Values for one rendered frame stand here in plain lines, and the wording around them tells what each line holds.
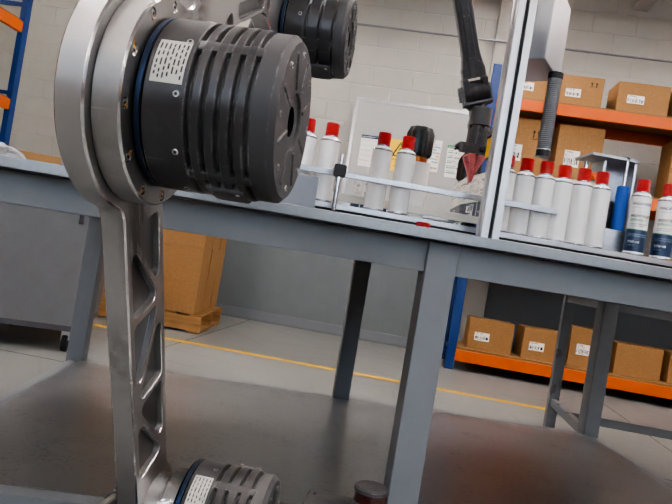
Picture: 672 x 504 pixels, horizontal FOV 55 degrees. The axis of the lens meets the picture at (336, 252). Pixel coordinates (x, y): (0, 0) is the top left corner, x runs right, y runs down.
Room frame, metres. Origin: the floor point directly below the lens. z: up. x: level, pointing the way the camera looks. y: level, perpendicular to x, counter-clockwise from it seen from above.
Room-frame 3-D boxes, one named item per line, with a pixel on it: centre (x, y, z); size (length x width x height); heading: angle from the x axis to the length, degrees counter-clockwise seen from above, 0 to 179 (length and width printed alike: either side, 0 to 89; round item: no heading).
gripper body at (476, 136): (1.74, -0.33, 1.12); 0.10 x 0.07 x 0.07; 94
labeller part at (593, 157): (1.80, -0.71, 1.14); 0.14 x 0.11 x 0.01; 95
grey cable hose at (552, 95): (1.59, -0.47, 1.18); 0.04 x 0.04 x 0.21
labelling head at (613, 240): (1.80, -0.71, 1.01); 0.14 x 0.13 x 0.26; 95
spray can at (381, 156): (1.66, -0.08, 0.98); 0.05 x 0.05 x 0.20
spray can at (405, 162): (1.66, -0.14, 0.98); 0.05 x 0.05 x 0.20
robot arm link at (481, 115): (1.74, -0.33, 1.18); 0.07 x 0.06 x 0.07; 173
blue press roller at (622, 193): (1.76, -0.75, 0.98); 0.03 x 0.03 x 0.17
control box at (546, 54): (1.60, -0.41, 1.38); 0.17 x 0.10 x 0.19; 150
